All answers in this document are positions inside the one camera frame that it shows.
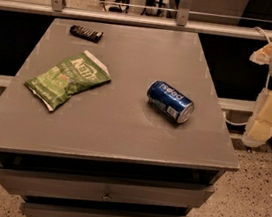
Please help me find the green chip bag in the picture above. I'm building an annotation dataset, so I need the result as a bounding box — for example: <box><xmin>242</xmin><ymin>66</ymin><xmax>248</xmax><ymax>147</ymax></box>
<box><xmin>25</xmin><ymin>50</ymin><xmax>111</xmax><ymax>112</ymax></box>

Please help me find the grey drawer cabinet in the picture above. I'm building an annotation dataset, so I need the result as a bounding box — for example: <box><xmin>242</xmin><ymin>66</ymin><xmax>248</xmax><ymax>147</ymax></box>
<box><xmin>0</xmin><ymin>19</ymin><xmax>238</xmax><ymax>217</ymax></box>

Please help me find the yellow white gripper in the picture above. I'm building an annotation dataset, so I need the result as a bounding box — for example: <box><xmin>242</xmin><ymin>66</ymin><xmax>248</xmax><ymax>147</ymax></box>
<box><xmin>242</xmin><ymin>88</ymin><xmax>272</xmax><ymax>148</ymax></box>

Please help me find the white cable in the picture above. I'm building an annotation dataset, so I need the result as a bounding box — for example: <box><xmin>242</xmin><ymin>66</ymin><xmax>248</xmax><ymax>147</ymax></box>
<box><xmin>222</xmin><ymin>112</ymin><xmax>251</xmax><ymax>128</ymax></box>

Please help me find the top grey drawer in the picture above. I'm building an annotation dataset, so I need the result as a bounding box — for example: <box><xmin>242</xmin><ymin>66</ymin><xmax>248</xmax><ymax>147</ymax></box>
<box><xmin>0</xmin><ymin>168</ymin><xmax>214</xmax><ymax>208</ymax></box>

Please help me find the blue pepsi can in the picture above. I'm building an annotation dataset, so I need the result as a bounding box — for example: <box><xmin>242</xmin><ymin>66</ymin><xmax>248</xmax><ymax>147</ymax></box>
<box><xmin>147</xmin><ymin>80</ymin><xmax>195</xmax><ymax>124</ymax></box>

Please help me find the metal railing frame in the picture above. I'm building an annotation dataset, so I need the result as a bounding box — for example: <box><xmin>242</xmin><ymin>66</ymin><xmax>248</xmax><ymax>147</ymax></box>
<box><xmin>0</xmin><ymin>0</ymin><xmax>272</xmax><ymax>39</ymax></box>

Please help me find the dark snack bar wrapper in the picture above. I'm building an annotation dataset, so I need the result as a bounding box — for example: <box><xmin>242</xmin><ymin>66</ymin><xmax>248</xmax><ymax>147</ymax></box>
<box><xmin>69</xmin><ymin>25</ymin><xmax>103</xmax><ymax>43</ymax></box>

